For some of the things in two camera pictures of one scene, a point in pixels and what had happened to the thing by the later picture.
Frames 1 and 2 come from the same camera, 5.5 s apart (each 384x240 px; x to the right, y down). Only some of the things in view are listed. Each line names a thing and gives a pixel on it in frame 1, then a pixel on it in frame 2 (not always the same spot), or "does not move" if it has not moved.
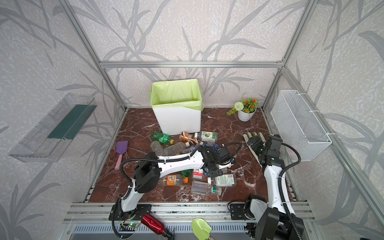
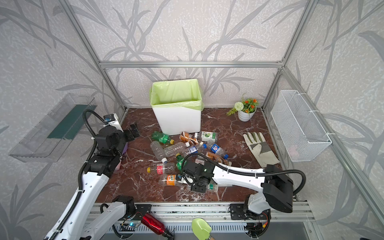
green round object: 201,228 does not move
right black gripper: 256,142 → 188,173
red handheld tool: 153,224 does not move
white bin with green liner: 177,105 does not move
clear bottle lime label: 208,136 does not move
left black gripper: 214,171 → 130,133
